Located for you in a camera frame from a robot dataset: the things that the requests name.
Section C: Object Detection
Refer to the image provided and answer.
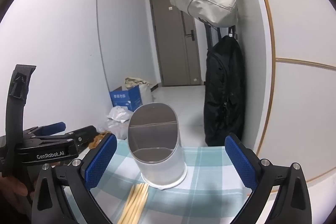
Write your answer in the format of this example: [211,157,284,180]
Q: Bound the teal checked tablecloth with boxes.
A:
[63,139,254,224]

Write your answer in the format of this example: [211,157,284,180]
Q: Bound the person's left hand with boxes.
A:
[0,175,34,216]

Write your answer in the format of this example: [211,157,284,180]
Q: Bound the grey plastic bag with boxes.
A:
[104,119,130,140]

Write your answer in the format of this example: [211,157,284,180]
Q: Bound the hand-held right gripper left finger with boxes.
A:
[31,133,118,224]

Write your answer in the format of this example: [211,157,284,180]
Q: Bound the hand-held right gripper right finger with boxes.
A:
[225,133,313,224]

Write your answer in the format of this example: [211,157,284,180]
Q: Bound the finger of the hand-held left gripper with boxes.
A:
[22,122,66,138]
[64,126,98,148]

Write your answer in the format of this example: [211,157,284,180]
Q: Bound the black backpack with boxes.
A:
[203,35,246,147]

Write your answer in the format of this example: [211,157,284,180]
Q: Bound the brown shoe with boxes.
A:
[89,132,106,150]

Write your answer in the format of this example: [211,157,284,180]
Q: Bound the bundle of wooden chopsticks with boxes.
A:
[117,183,149,224]

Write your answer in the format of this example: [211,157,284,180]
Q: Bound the brown door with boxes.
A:
[149,0,205,87]

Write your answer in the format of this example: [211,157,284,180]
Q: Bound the black coat rack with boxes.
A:
[188,0,238,85]

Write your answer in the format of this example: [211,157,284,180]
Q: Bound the beige cloth bag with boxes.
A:
[124,77,153,105]

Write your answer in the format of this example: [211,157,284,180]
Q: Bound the blue cardboard box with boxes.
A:
[109,84,143,112]

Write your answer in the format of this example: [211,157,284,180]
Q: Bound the white utensil holder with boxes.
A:
[127,102,188,190]

